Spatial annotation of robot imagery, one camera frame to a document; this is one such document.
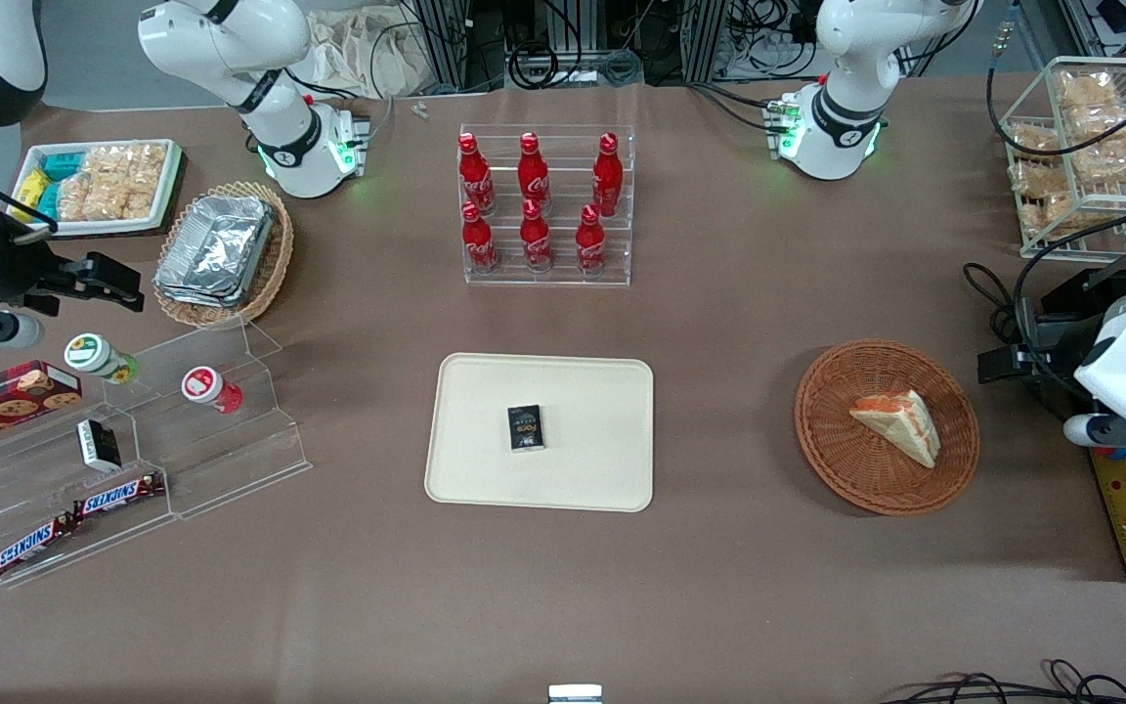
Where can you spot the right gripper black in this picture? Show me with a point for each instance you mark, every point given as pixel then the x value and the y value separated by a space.
pixel 16 269

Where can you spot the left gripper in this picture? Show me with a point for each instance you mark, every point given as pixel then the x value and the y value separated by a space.
pixel 1040 349

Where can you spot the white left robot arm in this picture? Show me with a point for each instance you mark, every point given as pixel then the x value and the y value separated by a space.
pixel 851 59

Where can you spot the aluminium foil tray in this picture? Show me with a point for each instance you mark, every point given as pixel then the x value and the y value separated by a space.
pixel 194 297
pixel 216 244

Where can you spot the white rectangular snack tray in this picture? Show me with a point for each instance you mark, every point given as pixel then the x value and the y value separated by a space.
pixel 167 196

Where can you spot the triangular sandwich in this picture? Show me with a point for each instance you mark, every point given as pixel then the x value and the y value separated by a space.
pixel 905 422

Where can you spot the light oval wicker basket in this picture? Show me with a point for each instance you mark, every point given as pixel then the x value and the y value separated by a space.
pixel 275 264

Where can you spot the brown round wicker basket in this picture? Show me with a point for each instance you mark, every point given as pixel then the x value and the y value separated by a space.
pixel 856 469

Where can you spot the cream plastic tray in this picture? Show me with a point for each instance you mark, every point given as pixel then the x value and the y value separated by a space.
pixel 583 391

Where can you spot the green sunflower lidded cup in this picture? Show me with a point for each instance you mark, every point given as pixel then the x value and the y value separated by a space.
pixel 94 354

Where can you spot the black equipment box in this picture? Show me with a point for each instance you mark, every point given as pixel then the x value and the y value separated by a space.
pixel 1081 303

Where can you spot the rice cracker bag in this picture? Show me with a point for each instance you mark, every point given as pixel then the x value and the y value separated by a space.
pixel 128 164
pixel 1042 200
pixel 104 200
pixel 1086 90
pixel 1032 139
pixel 1105 147

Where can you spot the teal snack packet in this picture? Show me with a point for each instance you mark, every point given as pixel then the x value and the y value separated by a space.
pixel 51 200
pixel 63 164

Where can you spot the yellow snack packet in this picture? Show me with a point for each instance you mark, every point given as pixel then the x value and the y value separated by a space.
pixel 30 191

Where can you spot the red plaid cookie box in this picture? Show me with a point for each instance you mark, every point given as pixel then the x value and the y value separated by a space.
pixel 6 401

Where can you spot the red strawberry lidded cup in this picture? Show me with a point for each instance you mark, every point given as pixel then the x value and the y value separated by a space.
pixel 203 384

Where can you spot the black box with white side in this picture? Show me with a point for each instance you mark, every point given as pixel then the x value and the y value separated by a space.
pixel 99 445

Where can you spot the Snickers bar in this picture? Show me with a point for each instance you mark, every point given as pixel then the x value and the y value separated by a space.
pixel 32 546
pixel 118 496

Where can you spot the beige cloth bag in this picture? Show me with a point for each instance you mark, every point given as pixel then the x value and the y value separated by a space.
pixel 358 54

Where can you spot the red Coca-Cola bottle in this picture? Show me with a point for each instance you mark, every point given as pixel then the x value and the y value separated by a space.
pixel 590 242
pixel 478 240
pixel 607 176
pixel 475 176
pixel 533 174
pixel 536 238

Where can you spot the small black box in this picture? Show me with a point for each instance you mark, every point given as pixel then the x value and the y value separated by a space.
pixel 526 428

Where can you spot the clear acrylic bottle rack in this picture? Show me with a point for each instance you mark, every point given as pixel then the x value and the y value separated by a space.
pixel 563 147

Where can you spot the small silver white object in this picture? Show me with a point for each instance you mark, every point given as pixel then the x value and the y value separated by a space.
pixel 575 694

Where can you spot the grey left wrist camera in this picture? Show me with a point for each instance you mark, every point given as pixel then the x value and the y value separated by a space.
pixel 1110 431

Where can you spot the aluminium frame rack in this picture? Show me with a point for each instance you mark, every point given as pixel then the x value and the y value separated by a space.
pixel 455 39

